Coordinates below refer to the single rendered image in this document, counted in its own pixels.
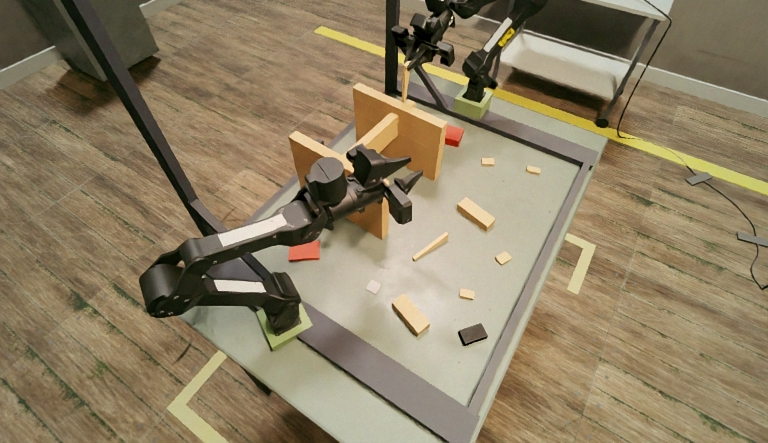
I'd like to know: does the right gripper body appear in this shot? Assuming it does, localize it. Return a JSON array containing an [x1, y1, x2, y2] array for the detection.
[[346, 177, 412, 225]]

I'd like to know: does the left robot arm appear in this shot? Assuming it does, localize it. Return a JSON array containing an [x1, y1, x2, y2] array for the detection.
[[410, 0, 548, 103]]

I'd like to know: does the red wedge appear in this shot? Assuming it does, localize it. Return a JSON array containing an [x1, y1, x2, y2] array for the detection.
[[444, 125, 464, 147]]

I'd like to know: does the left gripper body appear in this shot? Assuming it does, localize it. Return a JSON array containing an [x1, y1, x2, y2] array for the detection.
[[391, 22, 455, 67]]

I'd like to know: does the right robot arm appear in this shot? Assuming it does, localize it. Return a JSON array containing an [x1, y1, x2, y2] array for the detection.
[[139, 146, 385, 336]]

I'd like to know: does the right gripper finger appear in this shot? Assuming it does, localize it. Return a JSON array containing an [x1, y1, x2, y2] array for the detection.
[[394, 170, 423, 195], [381, 157, 411, 179]]

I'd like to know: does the orange flat rectangular block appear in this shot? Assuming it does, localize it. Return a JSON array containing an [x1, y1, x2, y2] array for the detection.
[[288, 241, 320, 261]]

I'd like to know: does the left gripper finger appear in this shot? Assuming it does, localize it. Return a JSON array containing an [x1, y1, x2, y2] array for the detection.
[[407, 43, 433, 71], [403, 38, 417, 65]]

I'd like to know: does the tan wooden rail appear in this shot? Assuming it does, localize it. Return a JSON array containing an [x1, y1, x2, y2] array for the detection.
[[348, 100, 416, 154]]

